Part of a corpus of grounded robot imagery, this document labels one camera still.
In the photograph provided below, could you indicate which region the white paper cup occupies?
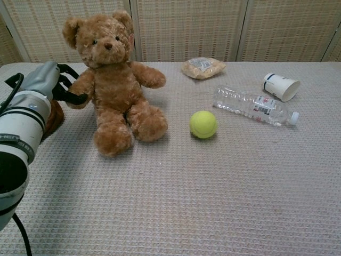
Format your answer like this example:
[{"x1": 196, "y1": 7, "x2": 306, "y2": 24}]
[{"x1": 262, "y1": 73, "x2": 302, "y2": 103}]

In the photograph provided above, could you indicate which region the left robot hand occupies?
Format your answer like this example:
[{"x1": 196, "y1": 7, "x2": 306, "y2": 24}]
[{"x1": 20, "y1": 61, "x2": 88, "y2": 105}]

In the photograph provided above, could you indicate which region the clear bag of snacks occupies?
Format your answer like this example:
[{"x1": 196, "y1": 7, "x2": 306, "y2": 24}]
[{"x1": 181, "y1": 57, "x2": 227, "y2": 80}]

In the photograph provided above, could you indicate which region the white woven tablecloth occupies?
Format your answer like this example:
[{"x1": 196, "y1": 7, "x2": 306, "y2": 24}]
[{"x1": 0, "y1": 61, "x2": 341, "y2": 256}]

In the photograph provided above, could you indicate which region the yellow tennis ball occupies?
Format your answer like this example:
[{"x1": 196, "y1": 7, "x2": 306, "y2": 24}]
[{"x1": 189, "y1": 110, "x2": 218, "y2": 139}]

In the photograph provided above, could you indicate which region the rust brown cloth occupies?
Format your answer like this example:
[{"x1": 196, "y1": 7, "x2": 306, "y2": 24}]
[{"x1": 41, "y1": 100, "x2": 65, "y2": 140}]

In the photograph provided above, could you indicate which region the clear plastic water bottle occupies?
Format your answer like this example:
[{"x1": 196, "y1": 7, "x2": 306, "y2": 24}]
[{"x1": 212, "y1": 85, "x2": 299, "y2": 127}]

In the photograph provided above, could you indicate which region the brown teddy bear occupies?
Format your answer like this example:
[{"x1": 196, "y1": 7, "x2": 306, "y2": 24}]
[{"x1": 62, "y1": 10, "x2": 169, "y2": 158}]

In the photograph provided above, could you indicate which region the bamboo folding screen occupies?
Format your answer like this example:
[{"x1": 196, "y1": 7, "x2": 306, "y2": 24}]
[{"x1": 0, "y1": 0, "x2": 341, "y2": 66}]

